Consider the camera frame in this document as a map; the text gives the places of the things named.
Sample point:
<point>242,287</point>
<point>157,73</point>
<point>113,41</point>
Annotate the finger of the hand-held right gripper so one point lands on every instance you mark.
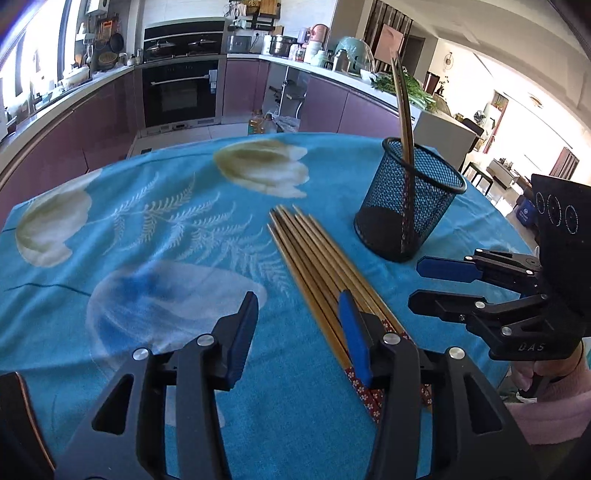
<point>443,268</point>
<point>438,304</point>

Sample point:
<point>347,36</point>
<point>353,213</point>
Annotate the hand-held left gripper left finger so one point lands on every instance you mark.
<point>242,341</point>

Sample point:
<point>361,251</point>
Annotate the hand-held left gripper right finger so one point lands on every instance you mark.
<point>354,341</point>

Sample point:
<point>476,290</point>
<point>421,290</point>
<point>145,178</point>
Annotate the black mesh utensil holder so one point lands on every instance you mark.
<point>434,203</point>

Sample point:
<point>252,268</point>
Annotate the bundle of wooden chopsticks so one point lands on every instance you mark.
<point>314,258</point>

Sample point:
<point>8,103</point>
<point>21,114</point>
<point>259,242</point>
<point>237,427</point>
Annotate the person's right forearm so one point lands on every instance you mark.
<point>549,420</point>

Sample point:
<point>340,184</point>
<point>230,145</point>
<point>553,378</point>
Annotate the person's right hand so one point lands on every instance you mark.
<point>554,369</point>

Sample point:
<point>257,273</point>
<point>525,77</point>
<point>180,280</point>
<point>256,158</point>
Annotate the blue bin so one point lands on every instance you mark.
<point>526,212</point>

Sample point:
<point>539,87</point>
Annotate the blue floral tablecloth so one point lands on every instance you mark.
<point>161,286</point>

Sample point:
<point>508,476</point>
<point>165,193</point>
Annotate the dark stool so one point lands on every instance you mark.
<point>475,173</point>

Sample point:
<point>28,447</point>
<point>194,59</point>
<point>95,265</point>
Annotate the green leafy vegetables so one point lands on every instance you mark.
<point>415,92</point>

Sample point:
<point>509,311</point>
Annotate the purple kitchen base cabinets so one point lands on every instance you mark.
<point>92,120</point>
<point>323,101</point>

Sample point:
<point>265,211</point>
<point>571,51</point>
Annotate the clear plastic bag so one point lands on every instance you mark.
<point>288,124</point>

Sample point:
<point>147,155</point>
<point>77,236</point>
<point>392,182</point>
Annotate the yellow oil bottle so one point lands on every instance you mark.
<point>257,124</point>

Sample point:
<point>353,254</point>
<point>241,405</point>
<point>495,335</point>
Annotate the steel thermos bottle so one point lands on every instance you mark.
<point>340,61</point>

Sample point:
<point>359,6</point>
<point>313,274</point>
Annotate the built-in black oven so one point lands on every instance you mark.
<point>180,97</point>

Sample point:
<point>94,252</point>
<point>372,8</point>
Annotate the white container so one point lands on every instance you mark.
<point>312,51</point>

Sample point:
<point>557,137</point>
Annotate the dark slatted screen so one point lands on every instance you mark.
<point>383,18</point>

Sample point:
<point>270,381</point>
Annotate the pink kettle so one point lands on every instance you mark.
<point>319,33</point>

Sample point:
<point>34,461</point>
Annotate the steel stock pot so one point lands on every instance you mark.
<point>281,46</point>

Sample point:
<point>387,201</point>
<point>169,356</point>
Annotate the silver countertop appliance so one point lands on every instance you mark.
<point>238,44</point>

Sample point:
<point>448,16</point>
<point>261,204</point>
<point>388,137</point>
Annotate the lidded cooking pot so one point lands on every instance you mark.
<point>166,45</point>
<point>202,44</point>

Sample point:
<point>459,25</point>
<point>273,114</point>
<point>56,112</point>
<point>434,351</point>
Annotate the bowl on counter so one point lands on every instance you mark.
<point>108,60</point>

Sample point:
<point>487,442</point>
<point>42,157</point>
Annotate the black integrated cooker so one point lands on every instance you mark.
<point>184,32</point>

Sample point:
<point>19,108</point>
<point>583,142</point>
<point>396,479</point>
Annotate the kitchen window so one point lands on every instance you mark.
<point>41,37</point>

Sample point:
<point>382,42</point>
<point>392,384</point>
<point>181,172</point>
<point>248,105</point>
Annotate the framed wall picture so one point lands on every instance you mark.
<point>388,44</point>

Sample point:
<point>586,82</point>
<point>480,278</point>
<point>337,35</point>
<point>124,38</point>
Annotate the wall rack with cutting boards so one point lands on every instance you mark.
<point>258,16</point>

